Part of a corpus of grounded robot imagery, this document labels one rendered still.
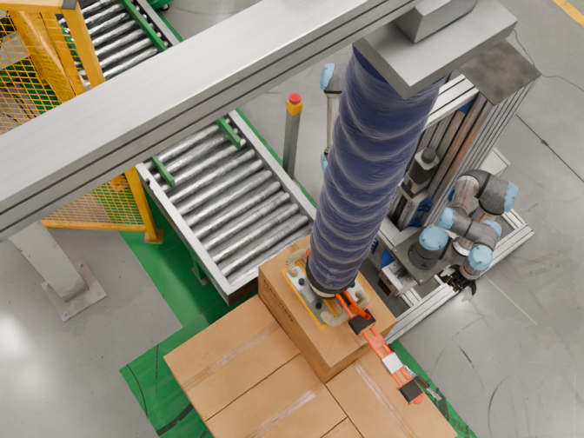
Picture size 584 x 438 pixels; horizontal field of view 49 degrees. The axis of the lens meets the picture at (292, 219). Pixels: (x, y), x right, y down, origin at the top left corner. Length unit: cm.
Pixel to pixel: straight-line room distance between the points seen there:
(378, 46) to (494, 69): 122
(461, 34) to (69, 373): 325
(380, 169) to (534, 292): 282
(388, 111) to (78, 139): 78
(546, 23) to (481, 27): 431
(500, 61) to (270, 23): 154
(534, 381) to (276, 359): 169
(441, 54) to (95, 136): 70
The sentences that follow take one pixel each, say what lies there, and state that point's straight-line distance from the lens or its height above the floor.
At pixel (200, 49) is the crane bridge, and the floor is 305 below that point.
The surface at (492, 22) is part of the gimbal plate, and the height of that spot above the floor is 287.
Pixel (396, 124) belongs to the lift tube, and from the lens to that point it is 156.
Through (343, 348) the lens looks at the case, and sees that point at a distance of 303.
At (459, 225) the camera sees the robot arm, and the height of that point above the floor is 185.
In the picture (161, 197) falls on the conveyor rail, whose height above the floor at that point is 59.
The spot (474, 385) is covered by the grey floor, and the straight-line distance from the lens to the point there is 414.
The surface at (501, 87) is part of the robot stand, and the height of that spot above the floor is 203.
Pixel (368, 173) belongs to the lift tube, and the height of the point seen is 235.
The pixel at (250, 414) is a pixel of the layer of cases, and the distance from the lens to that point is 335.
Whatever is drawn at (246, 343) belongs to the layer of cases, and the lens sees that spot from 342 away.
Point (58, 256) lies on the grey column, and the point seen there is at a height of 60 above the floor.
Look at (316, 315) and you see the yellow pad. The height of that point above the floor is 107.
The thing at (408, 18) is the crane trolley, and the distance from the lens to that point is 131.
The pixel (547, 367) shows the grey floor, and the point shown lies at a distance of 434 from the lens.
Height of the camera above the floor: 387
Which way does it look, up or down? 65 degrees down
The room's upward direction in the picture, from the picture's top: 7 degrees clockwise
